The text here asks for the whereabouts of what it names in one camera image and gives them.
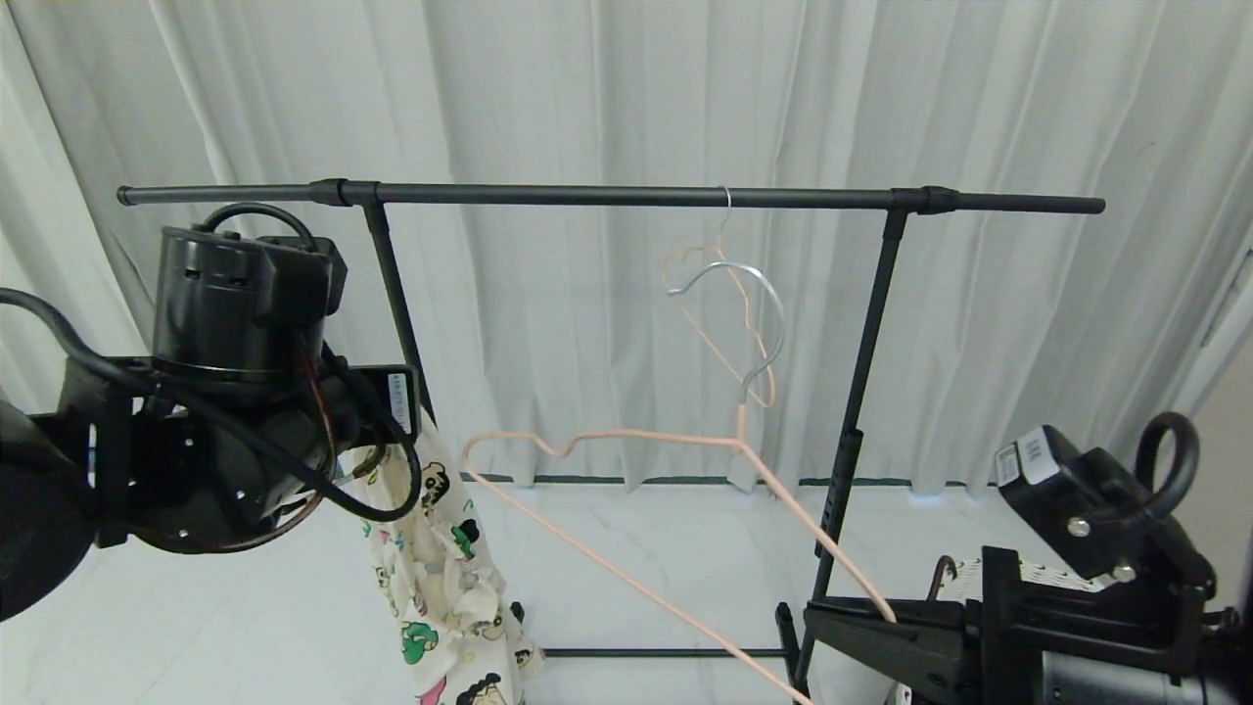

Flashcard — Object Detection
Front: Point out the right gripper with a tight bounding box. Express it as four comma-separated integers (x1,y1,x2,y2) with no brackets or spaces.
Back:
803,546,1220,705

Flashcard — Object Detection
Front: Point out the pink clothes hanger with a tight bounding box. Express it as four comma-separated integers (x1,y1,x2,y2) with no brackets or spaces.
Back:
661,185,780,410
462,261,900,705

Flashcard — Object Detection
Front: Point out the cream printed garment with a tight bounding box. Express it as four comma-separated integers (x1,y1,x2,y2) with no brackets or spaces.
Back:
357,416,546,705

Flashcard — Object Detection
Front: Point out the black clothes rack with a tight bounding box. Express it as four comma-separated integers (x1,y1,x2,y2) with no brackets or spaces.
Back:
116,178,1107,701

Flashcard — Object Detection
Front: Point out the white curtain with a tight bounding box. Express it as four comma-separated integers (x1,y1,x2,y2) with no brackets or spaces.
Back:
0,0,1253,495

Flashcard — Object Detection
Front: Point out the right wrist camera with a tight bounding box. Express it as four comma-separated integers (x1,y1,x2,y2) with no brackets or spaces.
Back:
994,424,1218,600

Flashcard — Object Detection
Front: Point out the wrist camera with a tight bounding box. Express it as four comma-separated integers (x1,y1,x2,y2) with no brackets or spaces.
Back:
328,364,420,439
994,424,1218,600

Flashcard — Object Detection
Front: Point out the black cable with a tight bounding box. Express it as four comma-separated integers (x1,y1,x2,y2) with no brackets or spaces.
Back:
1134,411,1201,522
0,288,424,524
199,202,320,254

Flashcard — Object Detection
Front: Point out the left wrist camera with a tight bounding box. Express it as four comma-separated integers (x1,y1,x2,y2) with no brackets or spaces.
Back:
328,364,420,439

